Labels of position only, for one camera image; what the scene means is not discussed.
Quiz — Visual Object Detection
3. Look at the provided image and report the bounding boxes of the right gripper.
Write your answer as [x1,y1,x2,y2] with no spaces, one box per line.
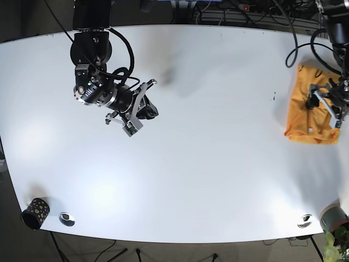
[105,79,159,137]

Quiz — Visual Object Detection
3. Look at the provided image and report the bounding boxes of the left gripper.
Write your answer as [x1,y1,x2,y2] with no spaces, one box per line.
[305,82,348,129]

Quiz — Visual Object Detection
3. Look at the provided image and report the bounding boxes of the orange yellow T-shirt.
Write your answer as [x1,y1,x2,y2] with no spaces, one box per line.
[284,63,341,145]

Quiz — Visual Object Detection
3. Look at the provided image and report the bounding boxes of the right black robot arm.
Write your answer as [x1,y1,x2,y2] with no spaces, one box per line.
[70,1,158,136]

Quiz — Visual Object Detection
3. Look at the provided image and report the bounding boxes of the grey plant pot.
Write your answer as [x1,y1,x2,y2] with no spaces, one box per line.
[319,204,348,233]

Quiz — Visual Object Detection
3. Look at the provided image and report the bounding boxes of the black gold-dotted cup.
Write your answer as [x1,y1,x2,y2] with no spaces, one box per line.
[21,198,50,230]

